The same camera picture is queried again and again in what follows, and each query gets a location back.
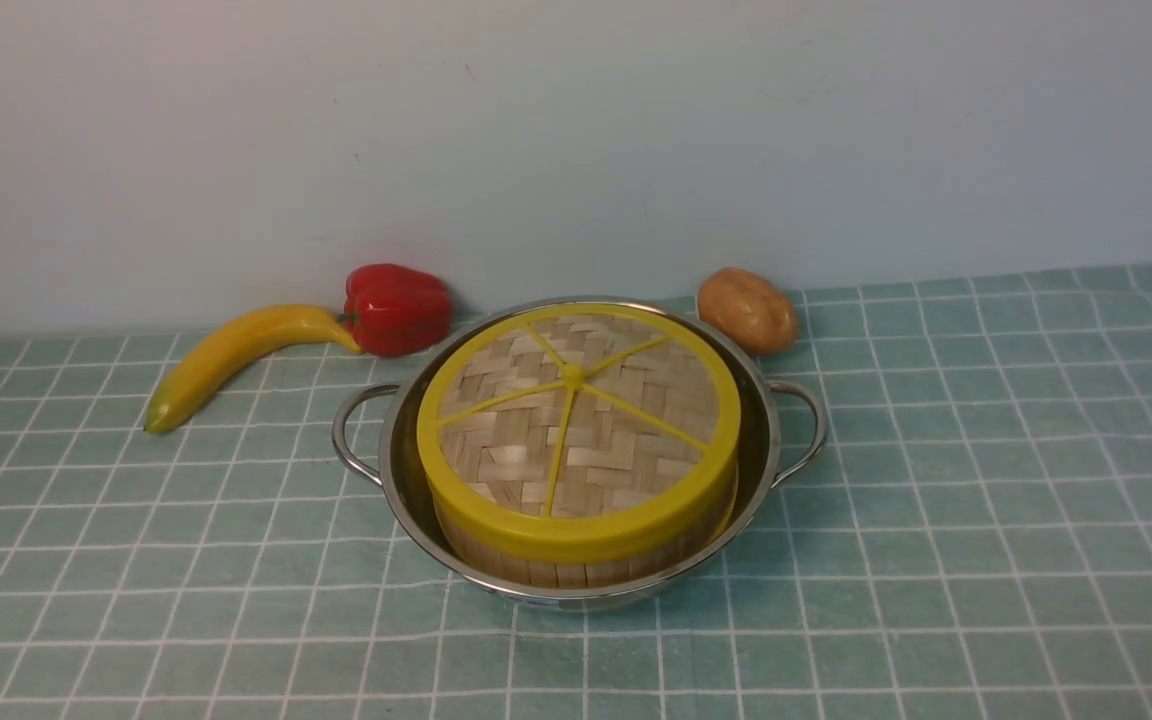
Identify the stainless steel pot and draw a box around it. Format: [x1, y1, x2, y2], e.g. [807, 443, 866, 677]
[332, 296, 829, 612]

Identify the yellow banana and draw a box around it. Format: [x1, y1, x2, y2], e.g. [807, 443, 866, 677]
[142, 304, 361, 434]

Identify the green checkered tablecloth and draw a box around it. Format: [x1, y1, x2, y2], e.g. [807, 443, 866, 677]
[0, 265, 1152, 719]

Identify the bamboo steamer basket yellow rim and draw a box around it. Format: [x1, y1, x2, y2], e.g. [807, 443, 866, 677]
[431, 462, 737, 589]

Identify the woven bamboo steamer lid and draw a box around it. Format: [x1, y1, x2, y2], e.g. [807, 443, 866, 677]
[416, 302, 742, 564]

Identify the red bell pepper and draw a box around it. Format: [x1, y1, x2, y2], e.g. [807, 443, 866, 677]
[340, 263, 453, 357]

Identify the brown potato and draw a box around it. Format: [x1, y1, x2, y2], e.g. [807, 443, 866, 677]
[696, 266, 801, 357]

